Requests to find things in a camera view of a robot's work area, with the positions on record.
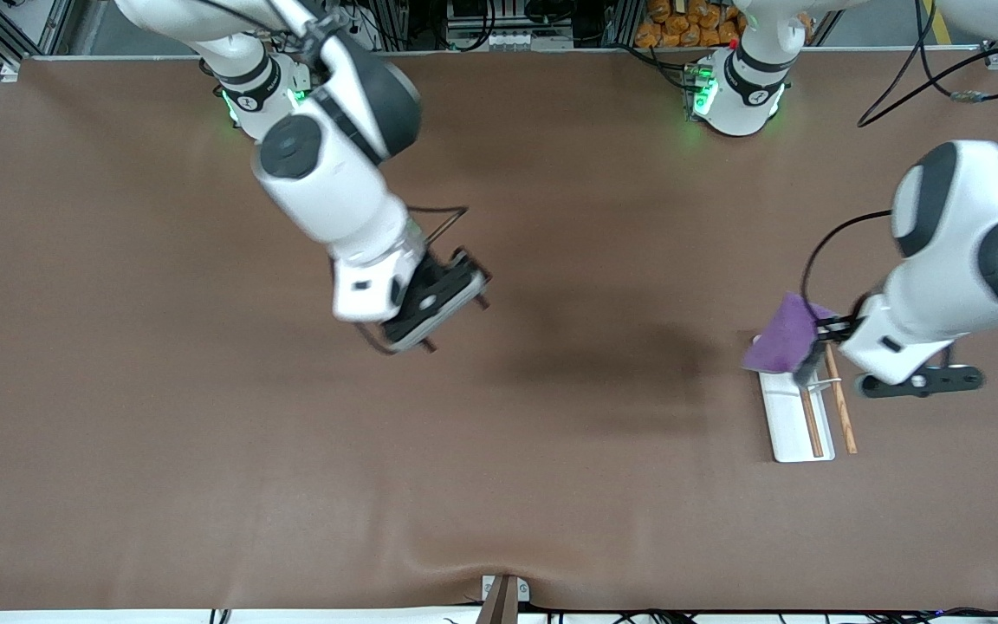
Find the brown table mat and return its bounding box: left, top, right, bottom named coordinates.
left=0, top=48, right=998, bottom=612

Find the white rack with wooden bars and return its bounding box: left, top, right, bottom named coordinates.
left=753, top=335, right=859, bottom=464

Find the grey bracket with brown post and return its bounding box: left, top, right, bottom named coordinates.
left=475, top=574, right=531, bottom=624

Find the pile of orange items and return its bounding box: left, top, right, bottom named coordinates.
left=635, top=0, right=747, bottom=49

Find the purple and grey towel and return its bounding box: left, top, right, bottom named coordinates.
left=742, top=293, right=842, bottom=384

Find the white terminal block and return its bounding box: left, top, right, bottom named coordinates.
left=486, top=30, right=574, bottom=51

